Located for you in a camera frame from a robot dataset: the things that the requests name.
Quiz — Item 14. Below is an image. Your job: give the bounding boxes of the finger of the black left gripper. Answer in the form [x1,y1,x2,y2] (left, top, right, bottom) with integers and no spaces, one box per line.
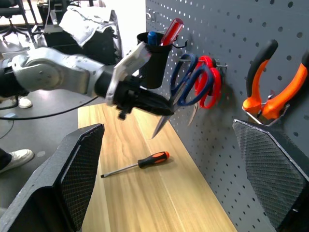
[139,88,175,108]
[134,103,175,117]

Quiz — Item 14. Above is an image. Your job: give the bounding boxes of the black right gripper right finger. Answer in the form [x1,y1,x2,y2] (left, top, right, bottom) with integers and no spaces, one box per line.
[232,119,309,232]

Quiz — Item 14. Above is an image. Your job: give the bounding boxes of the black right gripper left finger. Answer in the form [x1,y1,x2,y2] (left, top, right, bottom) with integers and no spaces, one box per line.
[0,123,106,232]

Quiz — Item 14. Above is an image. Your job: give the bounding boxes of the dark blue handled scissors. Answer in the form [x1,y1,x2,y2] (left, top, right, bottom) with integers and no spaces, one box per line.
[151,53,215,140]

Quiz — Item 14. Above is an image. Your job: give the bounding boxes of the orange black pliers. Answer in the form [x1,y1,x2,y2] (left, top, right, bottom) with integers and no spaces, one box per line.
[242,39,309,121]

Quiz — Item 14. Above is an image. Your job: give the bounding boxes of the black plastic cup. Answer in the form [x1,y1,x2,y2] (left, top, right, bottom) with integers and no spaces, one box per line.
[137,30,173,89]

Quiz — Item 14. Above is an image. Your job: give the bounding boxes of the white sneaker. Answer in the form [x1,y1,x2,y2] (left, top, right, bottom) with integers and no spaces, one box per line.
[17,96,33,109]
[0,149,35,174]

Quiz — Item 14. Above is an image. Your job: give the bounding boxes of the orange black flat screwdriver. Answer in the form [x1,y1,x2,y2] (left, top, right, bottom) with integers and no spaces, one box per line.
[100,151,170,179]

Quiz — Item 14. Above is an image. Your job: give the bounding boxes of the dark trouser leg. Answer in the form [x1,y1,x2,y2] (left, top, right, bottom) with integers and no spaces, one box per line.
[0,147,13,171]

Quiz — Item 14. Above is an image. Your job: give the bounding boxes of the black cup holder hook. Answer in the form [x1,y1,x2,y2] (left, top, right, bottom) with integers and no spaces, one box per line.
[171,38,189,49]

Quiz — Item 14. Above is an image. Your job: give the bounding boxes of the metal scissors pegboard hook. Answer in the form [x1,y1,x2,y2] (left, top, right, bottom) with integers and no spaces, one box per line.
[180,58,228,69]

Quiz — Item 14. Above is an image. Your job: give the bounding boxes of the white crumpled cloth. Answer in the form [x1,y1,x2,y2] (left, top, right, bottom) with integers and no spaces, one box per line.
[58,5,116,48]

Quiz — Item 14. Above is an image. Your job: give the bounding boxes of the grey metal pegboard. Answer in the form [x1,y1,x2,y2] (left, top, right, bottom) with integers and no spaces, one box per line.
[144,0,309,232]

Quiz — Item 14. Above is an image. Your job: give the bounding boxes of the black office chair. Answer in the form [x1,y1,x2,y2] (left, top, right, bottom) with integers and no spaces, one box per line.
[0,0,33,42]

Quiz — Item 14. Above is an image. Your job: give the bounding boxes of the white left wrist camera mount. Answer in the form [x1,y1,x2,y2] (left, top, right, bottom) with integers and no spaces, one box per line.
[105,42,152,107]

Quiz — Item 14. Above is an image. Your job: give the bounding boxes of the red handled scissors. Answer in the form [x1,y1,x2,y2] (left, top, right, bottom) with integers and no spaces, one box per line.
[187,55,223,127]

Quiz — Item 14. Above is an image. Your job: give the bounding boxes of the blue screwdriver handle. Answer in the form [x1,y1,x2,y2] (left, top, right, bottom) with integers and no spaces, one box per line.
[147,30,160,46]

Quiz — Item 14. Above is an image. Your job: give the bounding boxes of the red screwdriver handle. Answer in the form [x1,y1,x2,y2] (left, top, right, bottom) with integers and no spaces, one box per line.
[160,18,184,47]

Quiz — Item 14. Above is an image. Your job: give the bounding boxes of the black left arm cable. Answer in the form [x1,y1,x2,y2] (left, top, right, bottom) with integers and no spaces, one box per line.
[0,95,101,121]

